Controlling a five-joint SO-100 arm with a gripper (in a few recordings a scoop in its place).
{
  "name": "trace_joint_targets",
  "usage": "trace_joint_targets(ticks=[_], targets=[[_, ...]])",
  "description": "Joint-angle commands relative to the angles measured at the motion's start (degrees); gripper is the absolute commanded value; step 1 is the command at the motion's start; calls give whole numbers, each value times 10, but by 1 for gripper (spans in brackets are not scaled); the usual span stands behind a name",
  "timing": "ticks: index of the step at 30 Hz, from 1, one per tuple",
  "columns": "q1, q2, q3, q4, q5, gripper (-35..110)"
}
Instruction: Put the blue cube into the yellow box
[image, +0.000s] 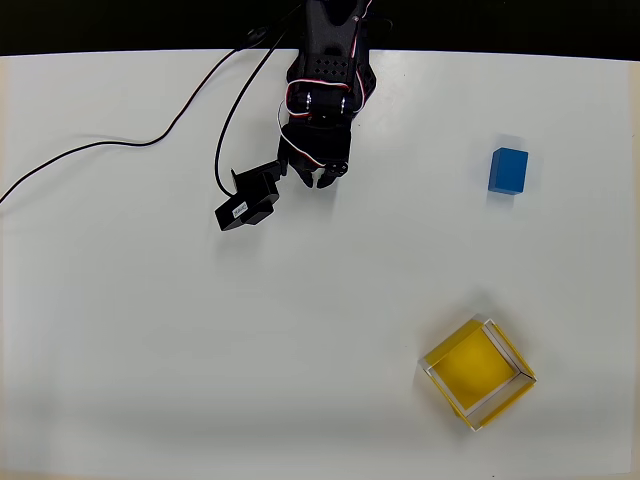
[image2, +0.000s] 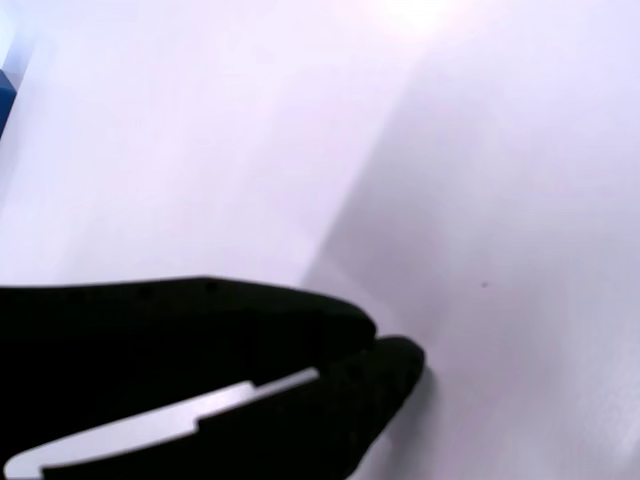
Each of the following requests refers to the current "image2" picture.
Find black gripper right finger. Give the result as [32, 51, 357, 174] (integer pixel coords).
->
[41, 335, 427, 480]

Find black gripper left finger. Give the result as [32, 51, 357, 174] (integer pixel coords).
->
[0, 275, 378, 464]

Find blue block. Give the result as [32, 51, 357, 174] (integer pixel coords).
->
[0, 37, 32, 139]

